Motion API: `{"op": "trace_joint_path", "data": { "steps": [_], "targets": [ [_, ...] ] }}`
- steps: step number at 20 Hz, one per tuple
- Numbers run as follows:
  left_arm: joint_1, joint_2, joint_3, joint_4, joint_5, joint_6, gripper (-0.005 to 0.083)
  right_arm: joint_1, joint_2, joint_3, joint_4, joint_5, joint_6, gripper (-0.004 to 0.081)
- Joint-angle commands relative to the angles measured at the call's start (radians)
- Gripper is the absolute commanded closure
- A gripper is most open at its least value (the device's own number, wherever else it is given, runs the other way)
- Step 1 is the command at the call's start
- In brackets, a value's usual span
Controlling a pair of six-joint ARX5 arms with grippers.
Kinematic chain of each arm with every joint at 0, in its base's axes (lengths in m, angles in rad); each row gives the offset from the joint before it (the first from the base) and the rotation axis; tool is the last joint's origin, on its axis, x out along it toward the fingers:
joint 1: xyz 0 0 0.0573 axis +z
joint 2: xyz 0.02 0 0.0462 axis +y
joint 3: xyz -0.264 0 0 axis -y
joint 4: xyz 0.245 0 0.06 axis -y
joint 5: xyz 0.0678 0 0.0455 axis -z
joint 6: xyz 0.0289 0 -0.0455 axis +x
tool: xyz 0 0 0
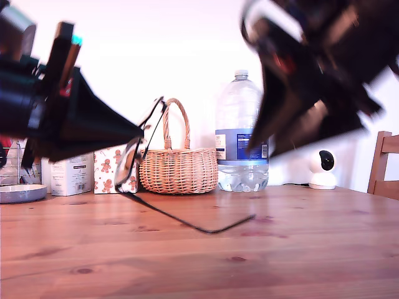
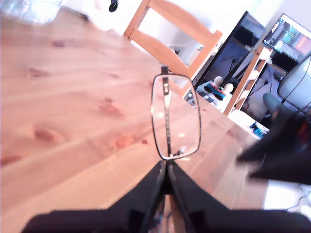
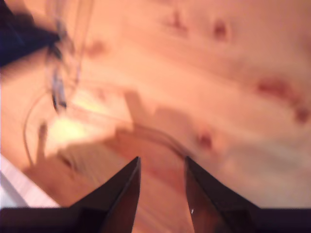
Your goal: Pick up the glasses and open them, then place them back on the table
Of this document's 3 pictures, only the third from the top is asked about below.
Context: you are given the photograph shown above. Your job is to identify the black thin-framed glasses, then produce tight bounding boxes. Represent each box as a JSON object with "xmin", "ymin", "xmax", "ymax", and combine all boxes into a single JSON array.
[{"xmin": 23, "ymin": 0, "xmax": 192, "ymax": 168}]

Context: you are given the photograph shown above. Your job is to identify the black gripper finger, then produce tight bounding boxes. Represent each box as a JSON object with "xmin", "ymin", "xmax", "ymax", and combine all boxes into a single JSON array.
[
  {"xmin": 185, "ymin": 155, "xmax": 260, "ymax": 233},
  {"xmin": 69, "ymin": 156, "xmax": 142, "ymax": 233},
  {"xmin": 0, "ymin": 0, "xmax": 61, "ymax": 68}
]

